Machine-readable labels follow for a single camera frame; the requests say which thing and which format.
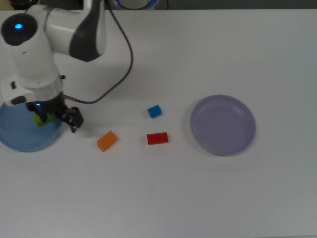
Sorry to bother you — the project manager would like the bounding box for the black round object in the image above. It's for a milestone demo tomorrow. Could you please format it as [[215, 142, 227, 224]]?
[[9, 0, 38, 9]]

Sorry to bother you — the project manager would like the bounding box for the red cylinder block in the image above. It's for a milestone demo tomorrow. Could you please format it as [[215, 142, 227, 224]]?
[[146, 132, 169, 145]]

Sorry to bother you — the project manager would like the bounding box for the blue plate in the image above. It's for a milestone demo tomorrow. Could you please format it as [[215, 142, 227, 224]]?
[[0, 100, 69, 153]]

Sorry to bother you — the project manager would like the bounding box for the purple plate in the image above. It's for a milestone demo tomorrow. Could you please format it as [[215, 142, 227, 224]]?
[[190, 94, 257, 157]]

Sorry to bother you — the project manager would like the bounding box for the orange rectangular block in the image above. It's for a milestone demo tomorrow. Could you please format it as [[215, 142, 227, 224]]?
[[97, 130, 117, 152]]

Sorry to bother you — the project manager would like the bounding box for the blue hexagonal block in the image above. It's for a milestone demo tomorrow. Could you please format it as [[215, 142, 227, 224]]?
[[147, 104, 163, 119]]

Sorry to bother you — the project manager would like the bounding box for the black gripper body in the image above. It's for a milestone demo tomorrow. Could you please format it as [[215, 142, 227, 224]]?
[[26, 95, 72, 119]]

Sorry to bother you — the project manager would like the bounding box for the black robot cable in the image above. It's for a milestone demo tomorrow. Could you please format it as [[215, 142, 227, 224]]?
[[61, 0, 134, 104]]

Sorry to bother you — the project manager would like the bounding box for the green rectangular block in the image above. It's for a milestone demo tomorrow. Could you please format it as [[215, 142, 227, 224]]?
[[33, 113, 56, 127]]

